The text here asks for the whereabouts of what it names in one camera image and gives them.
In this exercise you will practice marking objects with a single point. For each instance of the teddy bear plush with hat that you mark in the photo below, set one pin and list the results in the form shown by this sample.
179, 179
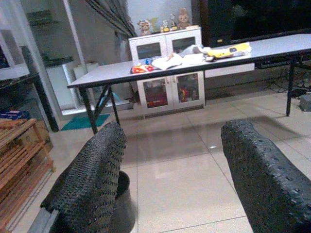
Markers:
145, 27

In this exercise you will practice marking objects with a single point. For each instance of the white box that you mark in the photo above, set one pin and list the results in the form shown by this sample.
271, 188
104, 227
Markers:
193, 59

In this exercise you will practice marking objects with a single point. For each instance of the teal floor mat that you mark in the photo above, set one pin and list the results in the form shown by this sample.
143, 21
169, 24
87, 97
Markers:
82, 121

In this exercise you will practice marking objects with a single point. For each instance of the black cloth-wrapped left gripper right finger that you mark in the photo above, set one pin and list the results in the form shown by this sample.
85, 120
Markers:
267, 184

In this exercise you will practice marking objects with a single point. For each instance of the crumpled grey plastic bag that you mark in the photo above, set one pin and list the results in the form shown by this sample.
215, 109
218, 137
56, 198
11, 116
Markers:
190, 49

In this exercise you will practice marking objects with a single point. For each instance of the dark wooden cabinet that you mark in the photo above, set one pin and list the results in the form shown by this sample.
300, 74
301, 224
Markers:
255, 17

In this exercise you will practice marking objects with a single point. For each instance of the red yellow snack packet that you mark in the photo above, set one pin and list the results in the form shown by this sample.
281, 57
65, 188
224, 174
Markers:
141, 69

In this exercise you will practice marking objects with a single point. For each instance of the wooden slatted shoe rack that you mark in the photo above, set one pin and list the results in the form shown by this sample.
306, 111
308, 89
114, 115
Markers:
17, 155

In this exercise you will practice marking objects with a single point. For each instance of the grey folding table black legs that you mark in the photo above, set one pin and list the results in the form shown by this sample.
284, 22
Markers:
109, 72

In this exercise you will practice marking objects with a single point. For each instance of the black side table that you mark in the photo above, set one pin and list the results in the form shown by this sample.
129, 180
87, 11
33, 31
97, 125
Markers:
46, 104

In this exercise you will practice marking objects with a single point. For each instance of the blue box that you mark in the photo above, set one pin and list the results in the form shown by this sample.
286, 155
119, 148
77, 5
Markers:
14, 114

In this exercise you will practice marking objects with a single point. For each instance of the grey curtain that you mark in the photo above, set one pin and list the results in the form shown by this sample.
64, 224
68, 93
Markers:
114, 17

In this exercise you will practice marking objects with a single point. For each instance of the white framed display cabinet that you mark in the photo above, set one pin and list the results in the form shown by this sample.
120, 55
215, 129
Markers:
14, 72

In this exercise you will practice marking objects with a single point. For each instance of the white glass shelf unit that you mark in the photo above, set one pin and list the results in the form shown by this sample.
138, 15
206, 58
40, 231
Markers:
73, 29

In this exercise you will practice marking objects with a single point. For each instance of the brown plush toy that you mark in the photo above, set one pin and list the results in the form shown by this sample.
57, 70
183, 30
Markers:
183, 18

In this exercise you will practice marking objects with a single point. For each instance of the black rubbish bin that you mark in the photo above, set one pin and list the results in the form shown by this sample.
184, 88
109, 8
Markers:
124, 206

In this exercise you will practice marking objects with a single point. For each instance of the white glass-door cabinet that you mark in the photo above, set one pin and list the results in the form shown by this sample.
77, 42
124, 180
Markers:
167, 43

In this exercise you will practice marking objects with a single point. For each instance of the small gold trophy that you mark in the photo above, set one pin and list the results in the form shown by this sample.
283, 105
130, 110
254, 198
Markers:
173, 23
164, 26

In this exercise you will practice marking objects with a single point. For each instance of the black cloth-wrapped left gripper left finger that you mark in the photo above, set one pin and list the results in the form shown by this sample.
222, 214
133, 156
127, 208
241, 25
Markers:
92, 174

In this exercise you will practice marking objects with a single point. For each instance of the clear plastic water bottle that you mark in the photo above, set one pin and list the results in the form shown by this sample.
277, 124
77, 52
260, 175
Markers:
148, 61

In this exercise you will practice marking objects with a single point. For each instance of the yellow plastic package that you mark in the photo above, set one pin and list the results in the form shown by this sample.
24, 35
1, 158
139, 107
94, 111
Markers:
228, 51

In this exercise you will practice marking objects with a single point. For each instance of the yellow green picture card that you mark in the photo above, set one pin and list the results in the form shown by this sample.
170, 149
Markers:
154, 24

